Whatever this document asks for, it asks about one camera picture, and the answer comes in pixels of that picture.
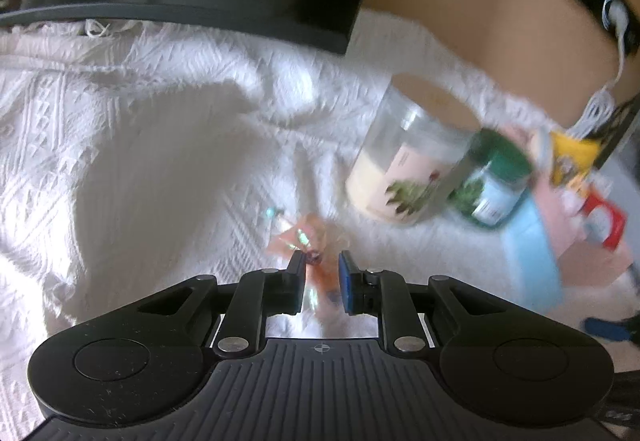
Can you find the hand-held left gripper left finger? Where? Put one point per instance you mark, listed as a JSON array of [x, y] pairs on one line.
[[296, 281]]

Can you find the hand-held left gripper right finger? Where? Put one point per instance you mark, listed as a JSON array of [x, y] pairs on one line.
[[346, 281]]

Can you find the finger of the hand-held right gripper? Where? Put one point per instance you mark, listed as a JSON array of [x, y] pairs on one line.
[[605, 328]]

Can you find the orange clear candy packet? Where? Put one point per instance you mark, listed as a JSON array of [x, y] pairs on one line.
[[312, 236]]

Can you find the yellow snack packet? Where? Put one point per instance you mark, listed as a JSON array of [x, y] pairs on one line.
[[572, 158]]

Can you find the pink paper sheet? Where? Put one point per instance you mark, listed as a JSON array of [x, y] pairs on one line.
[[590, 266]]

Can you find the red snack packet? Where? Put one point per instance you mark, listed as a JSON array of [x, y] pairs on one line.
[[602, 223]]

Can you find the clear jar with beige lid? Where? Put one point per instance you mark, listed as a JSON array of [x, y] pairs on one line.
[[400, 156]]

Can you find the green labelled jar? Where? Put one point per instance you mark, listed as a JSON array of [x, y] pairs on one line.
[[492, 181]]

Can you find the white textured blanket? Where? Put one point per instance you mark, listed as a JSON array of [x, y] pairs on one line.
[[150, 146]]

